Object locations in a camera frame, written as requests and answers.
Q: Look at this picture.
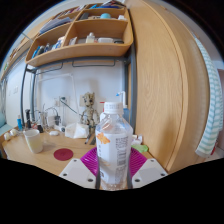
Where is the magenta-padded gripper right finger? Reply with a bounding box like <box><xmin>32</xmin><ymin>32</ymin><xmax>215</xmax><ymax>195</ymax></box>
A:
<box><xmin>127</xmin><ymin>147</ymin><xmax>169</xmax><ymax>190</ymax></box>

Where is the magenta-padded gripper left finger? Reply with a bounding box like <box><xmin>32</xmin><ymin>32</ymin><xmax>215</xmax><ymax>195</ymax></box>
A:
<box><xmin>59</xmin><ymin>146</ymin><xmax>98</xmax><ymax>190</ymax></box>

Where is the clear plastic water bottle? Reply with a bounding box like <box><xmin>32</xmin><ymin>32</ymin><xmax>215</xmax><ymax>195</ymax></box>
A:
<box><xmin>94</xmin><ymin>101</ymin><xmax>134</xmax><ymax>192</ymax></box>

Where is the flat round red coaster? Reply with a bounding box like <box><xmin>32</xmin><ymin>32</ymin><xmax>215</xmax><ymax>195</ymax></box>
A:
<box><xmin>53</xmin><ymin>148</ymin><xmax>74</xmax><ymax>162</ymax></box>

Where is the green packet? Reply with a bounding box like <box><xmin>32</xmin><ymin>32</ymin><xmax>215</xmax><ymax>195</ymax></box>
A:
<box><xmin>132</xmin><ymin>143</ymin><xmax>150</xmax><ymax>154</ymax></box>

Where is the white tissue pack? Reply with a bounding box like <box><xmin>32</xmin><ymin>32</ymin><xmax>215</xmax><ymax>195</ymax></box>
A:
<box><xmin>64</xmin><ymin>122</ymin><xmax>90</xmax><ymax>139</ymax></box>

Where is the white cup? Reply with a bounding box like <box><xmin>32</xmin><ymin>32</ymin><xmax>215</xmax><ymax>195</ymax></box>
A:
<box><xmin>22</xmin><ymin>128</ymin><xmax>45</xmax><ymax>154</ymax></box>

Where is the white power strip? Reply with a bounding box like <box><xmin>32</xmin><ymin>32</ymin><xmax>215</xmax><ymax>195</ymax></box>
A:
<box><xmin>46</xmin><ymin>114</ymin><xmax>63</xmax><ymax>128</ymax></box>

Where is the tree creature figurine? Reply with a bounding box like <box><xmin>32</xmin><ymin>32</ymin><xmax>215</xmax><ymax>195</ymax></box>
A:
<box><xmin>79</xmin><ymin>92</ymin><xmax>100</xmax><ymax>136</ymax></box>

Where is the blue spray bottle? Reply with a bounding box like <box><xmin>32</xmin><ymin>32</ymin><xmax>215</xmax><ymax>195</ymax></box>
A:
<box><xmin>116</xmin><ymin>90</ymin><xmax>131</xmax><ymax>124</ymax></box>

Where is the black electric shaver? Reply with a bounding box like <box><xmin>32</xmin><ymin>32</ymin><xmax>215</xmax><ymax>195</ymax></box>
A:
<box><xmin>24</xmin><ymin>108</ymin><xmax>33</xmax><ymax>130</ymax></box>

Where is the small blue white-capped bottle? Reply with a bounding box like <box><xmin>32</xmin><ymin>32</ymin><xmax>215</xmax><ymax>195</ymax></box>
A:
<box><xmin>17</xmin><ymin>114</ymin><xmax>24</xmax><ymax>132</ymax></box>

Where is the green white striped towel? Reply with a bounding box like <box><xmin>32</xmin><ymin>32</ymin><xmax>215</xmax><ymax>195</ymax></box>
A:
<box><xmin>193</xmin><ymin>36</ymin><xmax>224</xmax><ymax>158</ymax></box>

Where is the bed with teal sheet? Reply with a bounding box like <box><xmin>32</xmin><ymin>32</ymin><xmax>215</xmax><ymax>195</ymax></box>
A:
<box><xmin>0</xmin><ymin>113</ymin><xmax>13</xmax><ymax>135</ymax></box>

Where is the wooden wardrobe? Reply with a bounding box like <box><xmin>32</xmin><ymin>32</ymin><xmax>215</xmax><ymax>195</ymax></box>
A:
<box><xmin>124</xmin><ymin>0</ymin><xmax>214</xmax><ymax>173</ymax></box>

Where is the wooden shelf unit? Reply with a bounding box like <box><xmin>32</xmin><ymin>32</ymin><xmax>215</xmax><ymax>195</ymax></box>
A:
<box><xmin>24</xmin><ymin>0</ymin><xmax>135</xmax><ymax>68</ymax></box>

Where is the wooden bunk bed board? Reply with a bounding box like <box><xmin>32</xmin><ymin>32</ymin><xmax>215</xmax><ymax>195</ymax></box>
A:
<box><xmin>0</xmin><ymin>33</ymin><xmax>34</xmax><ymax>81</ymax></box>

